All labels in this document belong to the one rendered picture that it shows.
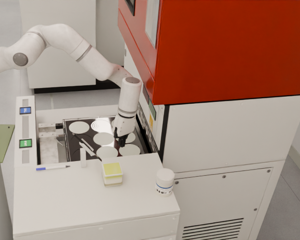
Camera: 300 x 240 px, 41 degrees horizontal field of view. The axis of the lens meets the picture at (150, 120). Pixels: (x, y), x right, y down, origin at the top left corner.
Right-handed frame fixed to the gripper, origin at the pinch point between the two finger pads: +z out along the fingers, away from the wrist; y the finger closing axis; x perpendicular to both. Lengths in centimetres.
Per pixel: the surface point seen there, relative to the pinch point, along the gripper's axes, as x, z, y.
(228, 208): 37, 41, -54
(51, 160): -19.6, 13.5, 23.5
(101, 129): -21.3, 7.4, -6.4
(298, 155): 24, 64, -185
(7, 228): -54, 85, 27
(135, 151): 2.3, 7.1, -8.4
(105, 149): -7.9, 8.5, 1.8
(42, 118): -57, 17, 4
